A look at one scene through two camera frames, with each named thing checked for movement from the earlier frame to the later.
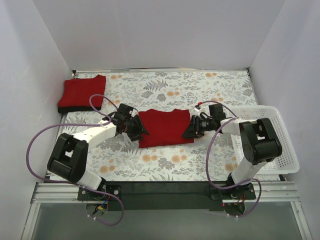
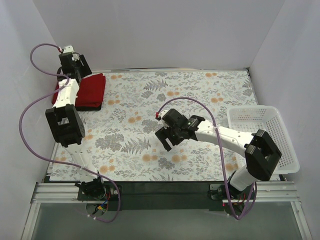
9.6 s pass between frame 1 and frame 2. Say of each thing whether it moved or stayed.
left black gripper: moved
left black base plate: stayed
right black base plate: stayed
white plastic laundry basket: stayed
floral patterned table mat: stayed
